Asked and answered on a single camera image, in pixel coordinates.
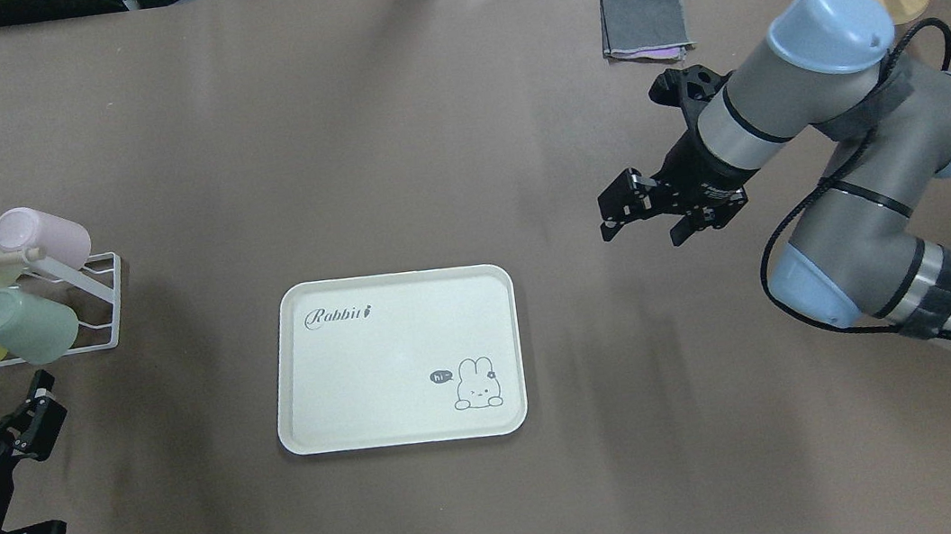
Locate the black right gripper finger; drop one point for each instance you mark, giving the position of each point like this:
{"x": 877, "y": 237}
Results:
{"x": 621, "y": 202}
{"x": 699, "y": 219}

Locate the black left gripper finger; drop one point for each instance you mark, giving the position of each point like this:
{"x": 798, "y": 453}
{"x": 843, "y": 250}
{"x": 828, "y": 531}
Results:
{"x": 36, "y": 424}

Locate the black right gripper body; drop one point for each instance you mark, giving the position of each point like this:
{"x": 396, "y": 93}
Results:
{"x": 697, "y": 170}

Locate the green plastic cup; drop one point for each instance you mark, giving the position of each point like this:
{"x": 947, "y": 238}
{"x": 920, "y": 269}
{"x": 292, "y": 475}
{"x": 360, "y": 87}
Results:
{"x": 35, "y": 329}

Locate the cream rabbit tray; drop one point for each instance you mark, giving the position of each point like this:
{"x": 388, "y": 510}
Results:
{"x": 399, "y": 359}

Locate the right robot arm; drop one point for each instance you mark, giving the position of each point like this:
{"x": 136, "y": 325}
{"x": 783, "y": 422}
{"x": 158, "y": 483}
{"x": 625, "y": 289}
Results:
{"x": 836, "y": 66}

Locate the pink plastic cup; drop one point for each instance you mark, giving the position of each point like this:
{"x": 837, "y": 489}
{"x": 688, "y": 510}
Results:
{"x": 23, "y": 228}

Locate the folded grey cloth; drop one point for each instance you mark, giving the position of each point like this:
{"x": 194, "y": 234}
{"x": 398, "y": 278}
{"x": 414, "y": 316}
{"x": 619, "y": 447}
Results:
{"x": 654, "y": 30}

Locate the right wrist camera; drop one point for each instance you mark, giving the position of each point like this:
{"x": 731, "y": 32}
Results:
{"x": 690, "y": 90}

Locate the white wire cup rack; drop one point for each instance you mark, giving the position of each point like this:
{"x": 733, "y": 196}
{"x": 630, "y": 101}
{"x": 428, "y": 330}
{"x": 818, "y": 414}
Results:
{"x": 93, "y": 291}

